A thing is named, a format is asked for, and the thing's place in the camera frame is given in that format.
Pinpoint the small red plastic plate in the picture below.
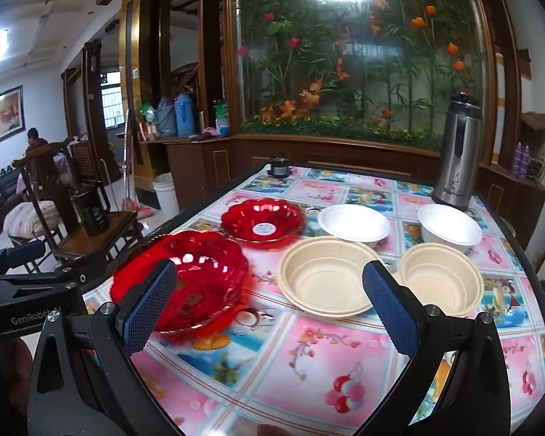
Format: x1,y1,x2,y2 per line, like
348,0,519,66
221,197,307,245

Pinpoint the white foam plate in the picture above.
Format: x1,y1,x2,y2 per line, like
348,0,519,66
317,204,391,242

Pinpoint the brown wooden cabinet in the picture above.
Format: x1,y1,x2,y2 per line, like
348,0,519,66
138,134,545,255

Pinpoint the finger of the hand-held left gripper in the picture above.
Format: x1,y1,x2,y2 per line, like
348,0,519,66
0,239,47,274

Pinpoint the thin metal stand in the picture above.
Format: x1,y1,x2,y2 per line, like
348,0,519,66
122,109,137,203

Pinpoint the stainless steel thermos jug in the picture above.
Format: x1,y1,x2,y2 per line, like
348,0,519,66
431,92,483,211

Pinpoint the blue thermos flask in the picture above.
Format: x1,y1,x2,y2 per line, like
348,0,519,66
175,93,196,138

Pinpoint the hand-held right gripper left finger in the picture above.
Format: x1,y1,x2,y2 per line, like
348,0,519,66
26,259,179,436

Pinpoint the framed wall painting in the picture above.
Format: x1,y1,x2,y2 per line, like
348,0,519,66
0,85,24,146

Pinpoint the white foam bowl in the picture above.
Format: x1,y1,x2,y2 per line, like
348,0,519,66
418,203,483,255

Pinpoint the striped seat cushion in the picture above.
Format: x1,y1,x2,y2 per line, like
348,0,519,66
3,200,62,239

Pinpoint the green bottle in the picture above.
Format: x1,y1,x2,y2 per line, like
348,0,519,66
213,99,231,138

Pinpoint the light blue water jug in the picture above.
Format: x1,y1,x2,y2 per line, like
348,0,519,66
157,97,178,137

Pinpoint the small beige bowl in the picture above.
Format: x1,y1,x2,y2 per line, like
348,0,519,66
399,242,485,318

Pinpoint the barred window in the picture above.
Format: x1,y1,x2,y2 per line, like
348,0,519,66
101,73,123,130

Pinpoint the white plastic bucket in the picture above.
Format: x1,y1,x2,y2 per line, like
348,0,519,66
153,173,181,223

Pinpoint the large beige bowl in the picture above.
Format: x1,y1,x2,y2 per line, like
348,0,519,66
279,236,391,318

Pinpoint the dark wooden chair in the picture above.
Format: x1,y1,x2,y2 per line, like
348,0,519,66
11,138,146,273

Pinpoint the large red plastic bowl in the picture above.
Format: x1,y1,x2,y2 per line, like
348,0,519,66
110,231,250,334

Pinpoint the printed cartoon tablecloth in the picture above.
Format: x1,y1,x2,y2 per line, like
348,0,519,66
82,163,545,436

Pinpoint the golden pillar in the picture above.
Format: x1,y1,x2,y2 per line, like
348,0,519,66
119,0,173,210

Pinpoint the flower and bamboo wall panel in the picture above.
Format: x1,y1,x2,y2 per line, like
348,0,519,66
225,0,496,150

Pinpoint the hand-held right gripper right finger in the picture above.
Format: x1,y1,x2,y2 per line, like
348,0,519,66
354,260,512,436

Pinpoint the person's left forearm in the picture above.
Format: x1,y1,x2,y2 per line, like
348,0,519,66
0,336,35,436

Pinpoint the small black jar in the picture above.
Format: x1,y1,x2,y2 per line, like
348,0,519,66
269,157,292,179

